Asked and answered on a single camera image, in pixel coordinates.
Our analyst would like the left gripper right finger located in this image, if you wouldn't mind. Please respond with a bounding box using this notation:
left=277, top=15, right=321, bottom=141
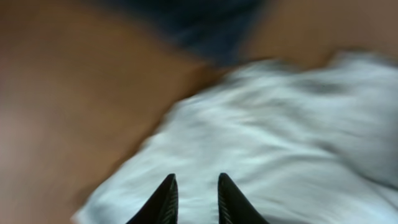
left=218, top=173, right=269, bottom=224

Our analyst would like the light blue t-shirt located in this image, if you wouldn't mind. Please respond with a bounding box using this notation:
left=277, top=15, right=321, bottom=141
left=73, top=53, right=397, bottom=223

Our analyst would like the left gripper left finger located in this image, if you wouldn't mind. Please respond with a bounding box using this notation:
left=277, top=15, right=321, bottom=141
left=126, top=174, right=178, bottom=224

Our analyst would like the folded dark navy garment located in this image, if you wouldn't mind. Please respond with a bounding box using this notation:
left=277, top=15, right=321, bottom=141
left=103, top=0, right=269, bottom=67

